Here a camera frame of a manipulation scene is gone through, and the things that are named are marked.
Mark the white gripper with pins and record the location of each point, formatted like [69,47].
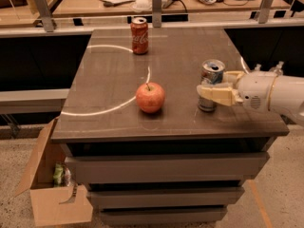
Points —
[253,90]

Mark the silver blue redbull can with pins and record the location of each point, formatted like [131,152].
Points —
[211,74]

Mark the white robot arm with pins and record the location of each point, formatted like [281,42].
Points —
[286,97]

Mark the red coca-cola can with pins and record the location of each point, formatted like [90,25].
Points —
[139,30]

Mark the clear plastic water bottle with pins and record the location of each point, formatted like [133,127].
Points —
[257,67]

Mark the red apple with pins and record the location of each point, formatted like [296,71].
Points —
[150,97]

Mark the grey drawer cabinet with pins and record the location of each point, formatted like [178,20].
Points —
[178,164]

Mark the green snack bag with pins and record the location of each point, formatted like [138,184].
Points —
[58,176]

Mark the open cardboard box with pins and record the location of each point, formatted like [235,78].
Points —
[52,205]

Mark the right metal bracket post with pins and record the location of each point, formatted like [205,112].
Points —
[264,10]

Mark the metal bracket post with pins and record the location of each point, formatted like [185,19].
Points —
[264,10]
[157,13]
[45,15]

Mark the middle metal bracket post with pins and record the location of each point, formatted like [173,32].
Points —
[157,13]

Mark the left metal bracket post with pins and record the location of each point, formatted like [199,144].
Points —
[45,15]

